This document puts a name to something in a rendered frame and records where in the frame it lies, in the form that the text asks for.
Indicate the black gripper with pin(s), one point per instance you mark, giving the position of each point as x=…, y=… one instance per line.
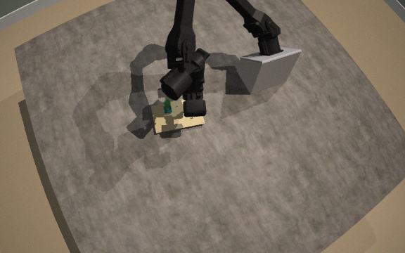
x=194, y=105

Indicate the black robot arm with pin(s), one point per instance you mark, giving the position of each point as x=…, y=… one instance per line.
x=181, y=44

